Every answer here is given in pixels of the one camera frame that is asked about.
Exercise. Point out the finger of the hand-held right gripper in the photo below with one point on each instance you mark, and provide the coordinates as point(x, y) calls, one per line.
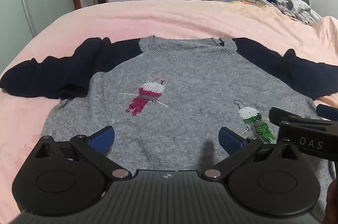
point(327, 110)
point(280, 114)

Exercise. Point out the person's right forearm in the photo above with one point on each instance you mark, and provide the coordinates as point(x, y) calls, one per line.
point(333, 202)

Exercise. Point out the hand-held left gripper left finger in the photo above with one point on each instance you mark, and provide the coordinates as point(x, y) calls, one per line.
point(101, 140)

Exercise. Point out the grey sweater with navy sleeves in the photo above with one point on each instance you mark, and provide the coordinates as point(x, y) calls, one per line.
point(184, 81)

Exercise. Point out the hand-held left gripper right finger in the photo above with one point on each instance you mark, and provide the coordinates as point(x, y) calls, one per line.
point(231, 141)

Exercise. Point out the pile of light clothes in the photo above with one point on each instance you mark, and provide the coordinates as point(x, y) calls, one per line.
point(298, 8)

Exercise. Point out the pink bed blanket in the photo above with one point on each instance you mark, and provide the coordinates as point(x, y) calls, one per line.
point(158, 20)

